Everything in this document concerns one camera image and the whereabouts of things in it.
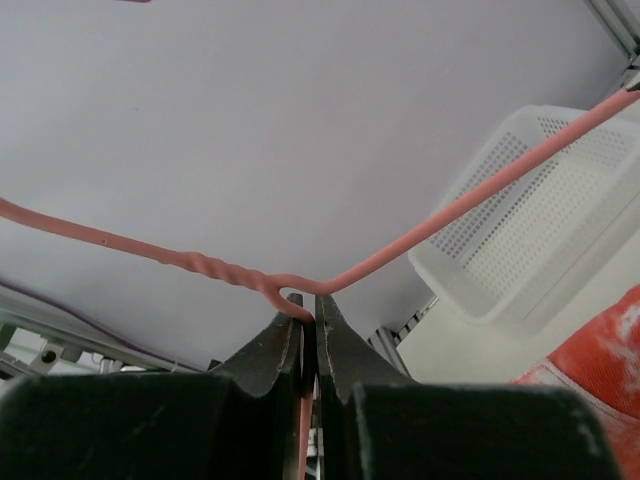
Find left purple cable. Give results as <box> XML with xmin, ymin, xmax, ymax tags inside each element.
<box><xmin>0</xmin><ymin>279</ymin><xmax>206</xmax><ymax>372</ymax></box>

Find white plastic basket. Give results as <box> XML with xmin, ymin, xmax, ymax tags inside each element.
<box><xmin>408</xmin><ymin>117</ymin><xmax>639</xmax><ymax>324</ymax></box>

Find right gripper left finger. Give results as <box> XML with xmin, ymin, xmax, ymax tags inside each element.
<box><xmin>1</xmin><ymin>314</ymin><xmax>302</xmax><ymax>479</ymax></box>

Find red white patterned trousers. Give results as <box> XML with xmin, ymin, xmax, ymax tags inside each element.
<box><xmin>512</xmin><ymin>286</ymin><xmax>639</xmax><ymax>479</ymax></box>

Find aluminium corner frame post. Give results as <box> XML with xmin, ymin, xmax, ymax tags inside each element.
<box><xmin>585</xmin><ymin>0</ymin><xmax>639</xmax><ymax>92</ymax></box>

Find aluminium mounting rail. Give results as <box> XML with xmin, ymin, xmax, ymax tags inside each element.
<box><xmin>0</xmin><ymin>292</ymin><xmax>436</xmax><ymax>381</ymax></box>

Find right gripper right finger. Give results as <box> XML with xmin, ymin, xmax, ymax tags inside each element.
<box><xmin>315</xmin><ymin>296</ymin><xmax>620</xmax><ymax>479</ymax></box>

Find pink wire hanger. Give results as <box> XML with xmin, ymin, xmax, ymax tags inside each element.
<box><xmin>0</xmin><ymin>0</ymin><xmax>640</xmax><ymax>480</ymax></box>

